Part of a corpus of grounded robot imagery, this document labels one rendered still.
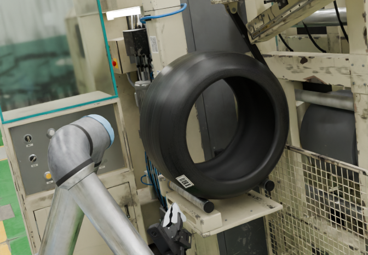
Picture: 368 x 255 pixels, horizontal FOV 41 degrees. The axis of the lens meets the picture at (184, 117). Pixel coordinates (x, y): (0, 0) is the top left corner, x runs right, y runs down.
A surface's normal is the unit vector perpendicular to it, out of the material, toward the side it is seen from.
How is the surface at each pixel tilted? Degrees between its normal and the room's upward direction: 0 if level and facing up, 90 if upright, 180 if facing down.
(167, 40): 90
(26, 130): 90
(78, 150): 54
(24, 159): 90
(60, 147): 42
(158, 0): 90
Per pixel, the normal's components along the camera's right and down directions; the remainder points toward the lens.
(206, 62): 0.03, -0.56
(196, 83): 0.30, 0.01
